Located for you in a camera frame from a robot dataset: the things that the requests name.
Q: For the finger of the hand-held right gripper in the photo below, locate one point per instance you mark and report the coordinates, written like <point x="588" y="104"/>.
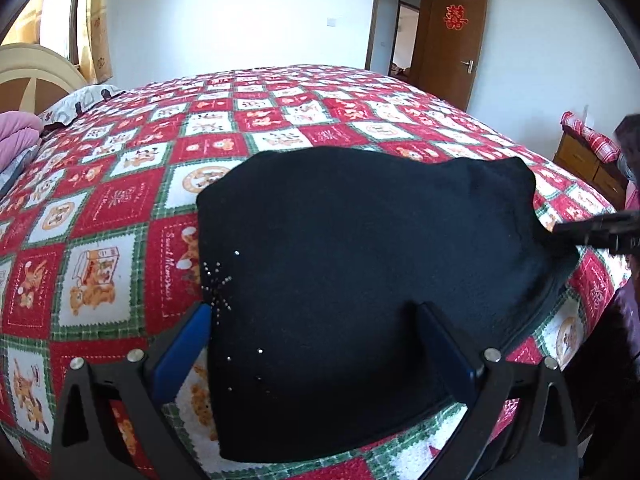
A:
<point x="595" y="227"/>

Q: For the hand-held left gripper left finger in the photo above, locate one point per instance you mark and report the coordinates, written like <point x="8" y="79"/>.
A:
<point x="182" y="360"/>

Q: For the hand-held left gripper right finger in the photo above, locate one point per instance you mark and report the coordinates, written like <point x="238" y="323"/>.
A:
<point x="450" y="357"/>

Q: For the black sweater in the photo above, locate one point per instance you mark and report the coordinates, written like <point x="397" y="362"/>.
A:
<point x="360" y="260"/>

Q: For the wooden cabinet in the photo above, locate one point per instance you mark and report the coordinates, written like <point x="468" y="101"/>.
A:
<point x="585" y="165"/>

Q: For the red plaid cushion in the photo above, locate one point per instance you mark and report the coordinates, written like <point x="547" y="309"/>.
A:
<point x="592" y="137"/>

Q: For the person's dark clothing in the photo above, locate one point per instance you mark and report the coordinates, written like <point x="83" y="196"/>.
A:
<point x="610" y="355"/>

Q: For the red printed patchwork blanket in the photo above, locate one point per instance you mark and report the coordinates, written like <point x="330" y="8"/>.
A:
<point x="125" y="200"/>

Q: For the brown wooden door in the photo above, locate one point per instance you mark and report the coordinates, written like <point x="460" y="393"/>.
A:
<point x="450" y="55"/>

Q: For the red paper door decoration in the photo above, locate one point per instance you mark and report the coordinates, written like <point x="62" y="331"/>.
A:
<point x="455" y="16"/>

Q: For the grey patterned pillow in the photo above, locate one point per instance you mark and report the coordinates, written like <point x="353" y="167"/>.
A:
<point x="15" y="170"/>

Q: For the white dark-patterned pillow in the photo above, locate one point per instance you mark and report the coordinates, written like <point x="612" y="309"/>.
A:
<point x="80" y="102"/>

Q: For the pink folded quilt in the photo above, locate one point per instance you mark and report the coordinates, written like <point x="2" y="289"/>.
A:
<point x="17" y="135"/>

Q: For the cream wooden headboard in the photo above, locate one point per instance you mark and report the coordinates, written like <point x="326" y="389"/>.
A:
<point x="35" y="70"/>

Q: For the orange patterned curtain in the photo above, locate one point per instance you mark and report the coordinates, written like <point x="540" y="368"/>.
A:
<point x="97" y="25"/>

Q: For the window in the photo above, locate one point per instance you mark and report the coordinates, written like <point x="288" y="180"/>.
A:
<point x="50" y="10"/>

